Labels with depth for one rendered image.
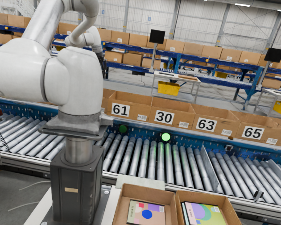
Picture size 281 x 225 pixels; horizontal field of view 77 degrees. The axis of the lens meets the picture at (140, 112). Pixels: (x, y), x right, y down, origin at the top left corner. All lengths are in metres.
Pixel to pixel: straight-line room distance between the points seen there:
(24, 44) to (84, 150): 0.42
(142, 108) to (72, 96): 1.02
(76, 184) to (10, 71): 0.47
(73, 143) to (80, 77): 0.26
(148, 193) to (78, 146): 0.51
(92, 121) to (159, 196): 0.60
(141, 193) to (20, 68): 0.80
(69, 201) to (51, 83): 0.51
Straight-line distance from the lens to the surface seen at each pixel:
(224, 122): 1.69
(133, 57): 5.81
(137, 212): 1.01
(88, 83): 0.61
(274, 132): 1.91
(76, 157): 0.75
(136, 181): 1.18
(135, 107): 1.57
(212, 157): 1.65
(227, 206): 1.16
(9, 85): 0.67
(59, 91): 0.62
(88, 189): 0.80
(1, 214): 2.15
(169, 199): 1.07
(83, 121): 0.65
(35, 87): 0.65
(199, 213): 1.08
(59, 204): 0.92
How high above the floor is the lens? 1.56
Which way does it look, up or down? 22 degrees down
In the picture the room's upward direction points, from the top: 9 degrees clockwise
